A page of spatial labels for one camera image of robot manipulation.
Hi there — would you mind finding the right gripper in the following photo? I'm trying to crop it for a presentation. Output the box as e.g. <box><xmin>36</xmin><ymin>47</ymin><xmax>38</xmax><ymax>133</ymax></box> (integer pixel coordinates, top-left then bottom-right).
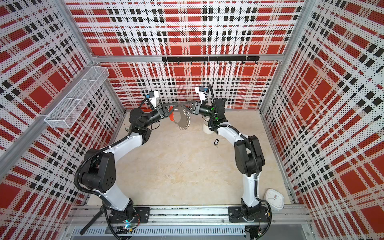
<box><xmin>181</xmin><ymin>101</ymin><xmax>217</xmax><ymax>119</ymax></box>

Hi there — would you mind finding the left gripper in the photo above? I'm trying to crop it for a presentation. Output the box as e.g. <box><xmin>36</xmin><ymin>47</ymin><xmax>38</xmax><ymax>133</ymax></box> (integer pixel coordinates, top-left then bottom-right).
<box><xmin>143</xmin><ymin>102</ymin><xmax>178</xmax><ymax>128</ymax></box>

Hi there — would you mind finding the red handled key ring holder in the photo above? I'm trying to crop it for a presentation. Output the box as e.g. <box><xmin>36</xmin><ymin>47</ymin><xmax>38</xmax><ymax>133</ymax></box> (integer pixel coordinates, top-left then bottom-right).
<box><xmin>169</xmin><ymin>108</ymin><xmax>191</xmax><ymax>130</ymax></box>

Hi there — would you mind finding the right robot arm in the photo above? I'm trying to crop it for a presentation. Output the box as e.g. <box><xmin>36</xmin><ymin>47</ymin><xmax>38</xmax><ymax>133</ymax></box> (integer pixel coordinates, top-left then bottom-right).
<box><xmin>180</xmin><ymin>98</ymin><xmax>265</xmax><ymax>221</ymax></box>

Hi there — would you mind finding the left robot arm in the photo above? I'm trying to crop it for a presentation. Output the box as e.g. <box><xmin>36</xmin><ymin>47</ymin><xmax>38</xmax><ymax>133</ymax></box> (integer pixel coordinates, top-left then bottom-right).
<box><xmin>74</xmin><ymin>102</ymin><xmax>178</xmax><ymax>211</ymax></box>

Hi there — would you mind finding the white mug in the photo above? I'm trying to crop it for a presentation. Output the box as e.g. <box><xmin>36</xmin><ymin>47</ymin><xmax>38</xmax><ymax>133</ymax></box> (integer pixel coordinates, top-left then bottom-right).
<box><xmin>202</xmin><ymin>120</ymin><xmax>214</xmax><ymax>135</ymax></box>

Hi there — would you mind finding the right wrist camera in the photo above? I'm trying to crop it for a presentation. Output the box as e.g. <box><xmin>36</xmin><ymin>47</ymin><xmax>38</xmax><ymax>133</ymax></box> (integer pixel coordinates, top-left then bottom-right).
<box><xmin>195</xmin><ymin>86</ymin><xmax>207</xmax><ymax>104</ymax></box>

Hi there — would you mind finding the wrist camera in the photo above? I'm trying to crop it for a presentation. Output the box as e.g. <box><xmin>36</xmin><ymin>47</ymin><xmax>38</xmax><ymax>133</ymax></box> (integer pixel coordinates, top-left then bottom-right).
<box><xmin>195</xmin><ymin>86</ymin><xmax>207</xmax><ymax>104</ymax></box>
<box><xmin>146</xmin><ymin>91</ymin><xmax>159</xmax><ymax>109</ymax></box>

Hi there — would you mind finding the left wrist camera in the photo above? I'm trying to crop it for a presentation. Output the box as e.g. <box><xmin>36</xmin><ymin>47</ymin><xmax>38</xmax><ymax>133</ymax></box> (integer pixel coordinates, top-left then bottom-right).
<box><xmin>146</xmin><ymin>91</ymin><xmax>159</xmax><ymax>109</ymax></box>

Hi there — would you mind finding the black hook rail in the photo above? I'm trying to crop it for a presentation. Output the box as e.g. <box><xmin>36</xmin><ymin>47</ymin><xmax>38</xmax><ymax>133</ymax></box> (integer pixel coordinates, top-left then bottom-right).
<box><xmin>162</xmin><ymin>56</ymin><xmax>260</xmax><ymax>64</ymax></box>

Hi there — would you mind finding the white wire basket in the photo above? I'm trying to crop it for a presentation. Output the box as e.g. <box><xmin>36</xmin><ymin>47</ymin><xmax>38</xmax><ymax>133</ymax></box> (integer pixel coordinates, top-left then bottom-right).
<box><xmin>45</xmin><ymin>66</ymin><xmax>109</xmax><ymax>129</ymax></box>

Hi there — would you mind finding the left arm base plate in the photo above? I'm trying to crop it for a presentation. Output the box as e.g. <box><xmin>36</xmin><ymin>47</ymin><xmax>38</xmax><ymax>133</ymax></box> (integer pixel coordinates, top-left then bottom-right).
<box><xmin>107</xmin><ymin>207</ymin><xmax>151</xmax><ymax>224</ymax></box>

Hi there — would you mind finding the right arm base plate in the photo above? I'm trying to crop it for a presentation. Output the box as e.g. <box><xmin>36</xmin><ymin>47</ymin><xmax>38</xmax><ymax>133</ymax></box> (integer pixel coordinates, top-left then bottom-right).
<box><xmin>228</xmin><ymin>206</ymin><xmax>269</xmax><ymax>223</ymax></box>

